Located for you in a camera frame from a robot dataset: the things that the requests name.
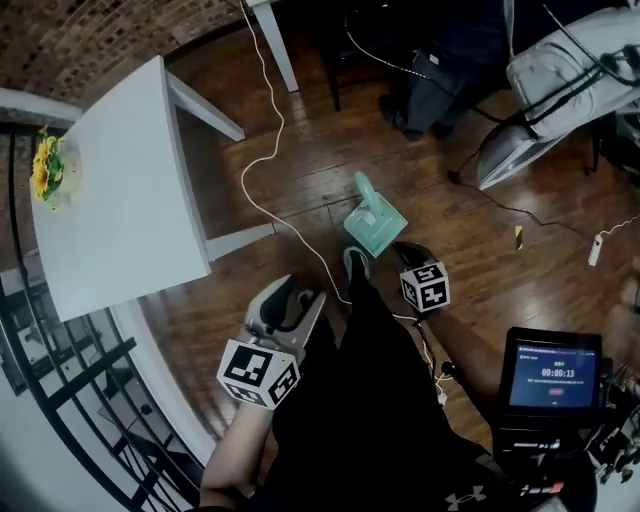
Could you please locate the black phone with lit screen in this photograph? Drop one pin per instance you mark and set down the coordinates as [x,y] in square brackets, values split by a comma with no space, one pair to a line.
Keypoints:
[552,375]

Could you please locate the person's navy shirt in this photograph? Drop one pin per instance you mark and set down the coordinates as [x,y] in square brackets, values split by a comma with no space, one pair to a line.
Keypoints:
[500,480]

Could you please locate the white lounge chair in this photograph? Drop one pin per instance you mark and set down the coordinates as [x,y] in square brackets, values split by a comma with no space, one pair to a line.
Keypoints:
[550,85]

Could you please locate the person's right shoe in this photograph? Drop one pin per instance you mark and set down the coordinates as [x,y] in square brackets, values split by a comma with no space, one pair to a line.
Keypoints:
[357,265]

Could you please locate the white square table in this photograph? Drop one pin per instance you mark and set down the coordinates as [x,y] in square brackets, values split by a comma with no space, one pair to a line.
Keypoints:
[125,190]

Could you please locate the yellow black tape piece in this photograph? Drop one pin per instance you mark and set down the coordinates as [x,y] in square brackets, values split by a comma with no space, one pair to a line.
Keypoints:
[519,237]

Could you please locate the black chair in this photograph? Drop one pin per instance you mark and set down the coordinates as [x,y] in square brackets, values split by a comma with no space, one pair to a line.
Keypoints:
[335,80]

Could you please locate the person's black trousers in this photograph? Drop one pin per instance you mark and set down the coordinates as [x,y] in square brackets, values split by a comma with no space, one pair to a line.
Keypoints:
[370,380]

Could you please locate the black chest rig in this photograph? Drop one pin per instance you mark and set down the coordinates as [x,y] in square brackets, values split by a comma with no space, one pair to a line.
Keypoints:
[550,450]

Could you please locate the yellow flower pot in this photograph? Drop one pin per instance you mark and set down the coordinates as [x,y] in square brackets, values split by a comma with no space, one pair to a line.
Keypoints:
[50,167]

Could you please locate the person's left forearm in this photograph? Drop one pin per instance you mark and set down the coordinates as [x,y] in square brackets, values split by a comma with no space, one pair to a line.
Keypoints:
[235,450]

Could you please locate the person's right forearm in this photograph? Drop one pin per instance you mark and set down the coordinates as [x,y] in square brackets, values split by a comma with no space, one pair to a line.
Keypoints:
[465,350]

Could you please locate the black metal railing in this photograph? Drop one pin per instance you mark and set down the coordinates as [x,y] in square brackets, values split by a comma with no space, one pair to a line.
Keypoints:
[75,395]

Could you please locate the white power strip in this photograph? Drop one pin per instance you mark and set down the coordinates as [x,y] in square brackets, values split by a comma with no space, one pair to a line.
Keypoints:
[595,250]

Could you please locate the person's shoe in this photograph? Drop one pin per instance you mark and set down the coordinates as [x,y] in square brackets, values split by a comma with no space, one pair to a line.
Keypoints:
[306,301]
[357,265]

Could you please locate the person's left shoe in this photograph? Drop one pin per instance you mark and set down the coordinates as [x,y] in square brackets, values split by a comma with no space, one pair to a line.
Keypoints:
[306,301]

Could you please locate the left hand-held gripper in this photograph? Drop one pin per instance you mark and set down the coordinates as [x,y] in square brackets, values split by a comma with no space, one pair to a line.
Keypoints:
[250,367]

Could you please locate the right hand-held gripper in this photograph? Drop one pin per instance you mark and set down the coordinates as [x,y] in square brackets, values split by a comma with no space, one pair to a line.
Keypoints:
[427,287]

